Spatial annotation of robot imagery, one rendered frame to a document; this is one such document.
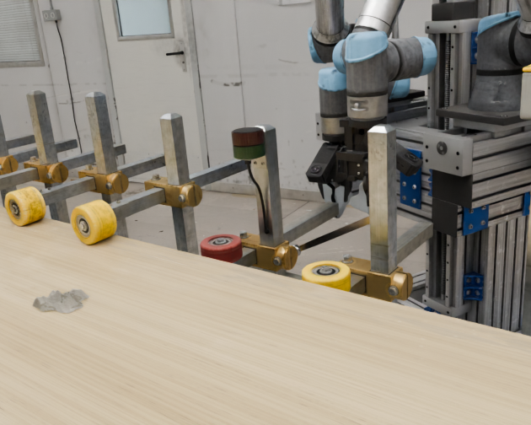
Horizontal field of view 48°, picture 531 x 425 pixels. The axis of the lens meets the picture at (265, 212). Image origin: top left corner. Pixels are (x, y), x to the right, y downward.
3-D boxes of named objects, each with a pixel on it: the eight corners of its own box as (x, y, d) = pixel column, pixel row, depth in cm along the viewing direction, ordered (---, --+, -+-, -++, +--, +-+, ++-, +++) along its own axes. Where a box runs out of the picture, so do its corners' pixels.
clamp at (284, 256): (247, 253, 130) (245, 232, 129) (298, 265, 122) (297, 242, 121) (231, 262, 126) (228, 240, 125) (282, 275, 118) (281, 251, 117)
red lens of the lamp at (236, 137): (245, 137, 115) (244, 126, 114) (270, 139, 112) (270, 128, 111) (225, 144, 111) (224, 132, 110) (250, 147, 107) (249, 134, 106)
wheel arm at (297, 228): (328, 216, 149) (327, 199, 148) (340, 217, 147) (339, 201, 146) (211, 282, 117) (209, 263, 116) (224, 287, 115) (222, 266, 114)
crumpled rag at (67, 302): (97, 293, 98) (94, 281, 97) (76, 314, 92) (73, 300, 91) (49, 292, 100) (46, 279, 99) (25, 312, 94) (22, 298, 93)
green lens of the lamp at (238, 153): (247, 150, 116) (246, 139, 115) (271, 153, 112) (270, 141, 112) (227, 158, 111) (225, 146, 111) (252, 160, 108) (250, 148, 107)
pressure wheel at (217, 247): (223, 281, 124) (218, 228, 120) (254, 288, 119) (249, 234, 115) (197, 296, 118) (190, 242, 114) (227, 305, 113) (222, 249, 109)
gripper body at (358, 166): (355, 172, 122) (353, 113, 118) (394, 176, 117) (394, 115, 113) (335, 181, 116) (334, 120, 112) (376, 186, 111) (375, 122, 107)
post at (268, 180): (278, 338, 132) (260, 122, 116) (291, 342, 129) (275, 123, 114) (269, 346, 129) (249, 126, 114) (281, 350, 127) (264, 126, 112)
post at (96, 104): (126, 271, 159) (95, 90, 144) (134, 274, 157) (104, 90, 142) (115, 277, 157) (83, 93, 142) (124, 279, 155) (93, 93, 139)
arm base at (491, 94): (496, 99, 163) (497, 62, 160) (544, 104, 151) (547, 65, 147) (455, 108, 157) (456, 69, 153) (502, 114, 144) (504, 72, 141)
